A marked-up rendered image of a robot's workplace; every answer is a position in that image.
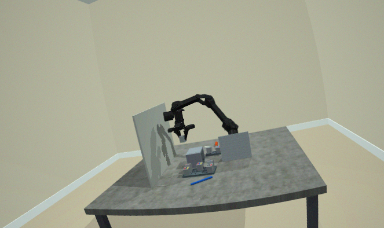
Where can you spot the grey flat panel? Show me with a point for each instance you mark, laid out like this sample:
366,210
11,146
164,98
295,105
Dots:
156,144

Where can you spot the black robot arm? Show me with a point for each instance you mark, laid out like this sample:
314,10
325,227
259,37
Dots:
177,107

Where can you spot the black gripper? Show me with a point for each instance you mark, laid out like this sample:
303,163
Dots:
186,128

